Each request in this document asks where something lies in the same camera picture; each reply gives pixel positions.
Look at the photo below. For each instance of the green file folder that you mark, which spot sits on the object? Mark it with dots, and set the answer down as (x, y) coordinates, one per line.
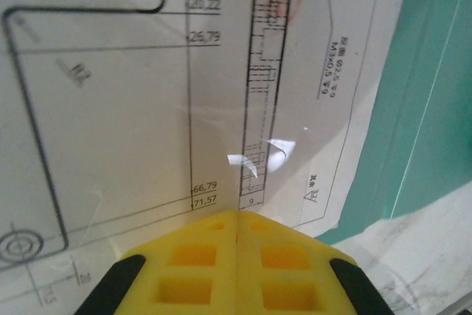
(424, 108)

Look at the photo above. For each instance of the white technical drawing sheet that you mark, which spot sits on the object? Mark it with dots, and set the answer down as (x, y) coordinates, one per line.
(129, 127)

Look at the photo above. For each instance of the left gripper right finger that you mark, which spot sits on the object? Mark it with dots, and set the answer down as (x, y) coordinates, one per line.
(287, 267)

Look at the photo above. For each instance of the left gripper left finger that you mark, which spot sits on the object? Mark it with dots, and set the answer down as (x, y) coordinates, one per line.
(184, 267)

